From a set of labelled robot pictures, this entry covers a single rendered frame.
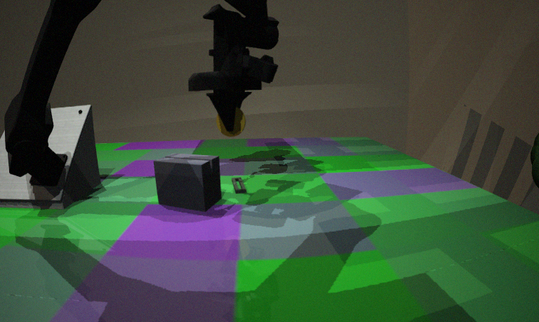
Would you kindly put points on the gold coin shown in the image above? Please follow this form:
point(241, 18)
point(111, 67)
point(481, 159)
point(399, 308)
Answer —
point(238, 124)

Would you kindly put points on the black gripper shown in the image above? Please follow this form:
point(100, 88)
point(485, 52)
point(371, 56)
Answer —
point(228, 90)

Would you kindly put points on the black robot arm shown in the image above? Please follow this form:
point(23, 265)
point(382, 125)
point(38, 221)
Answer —
point(28, 120)

